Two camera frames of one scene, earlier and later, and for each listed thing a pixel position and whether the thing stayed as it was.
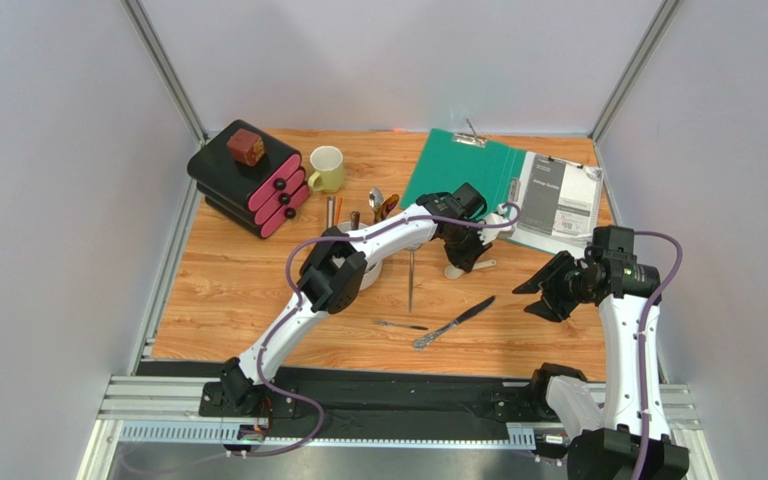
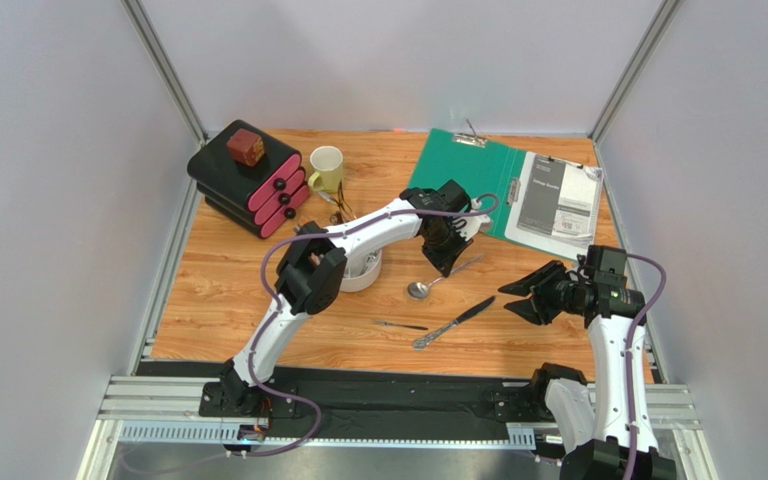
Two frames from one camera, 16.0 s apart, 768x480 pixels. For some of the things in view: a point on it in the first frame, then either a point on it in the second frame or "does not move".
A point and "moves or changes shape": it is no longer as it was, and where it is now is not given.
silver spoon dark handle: (375, 201) → (331, 200)
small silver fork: (387, 323) does not move
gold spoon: (377, 213) moves or changes shape
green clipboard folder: (448, 162) does not move
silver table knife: (425, 340) does not move
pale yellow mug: (329, 160) does not move
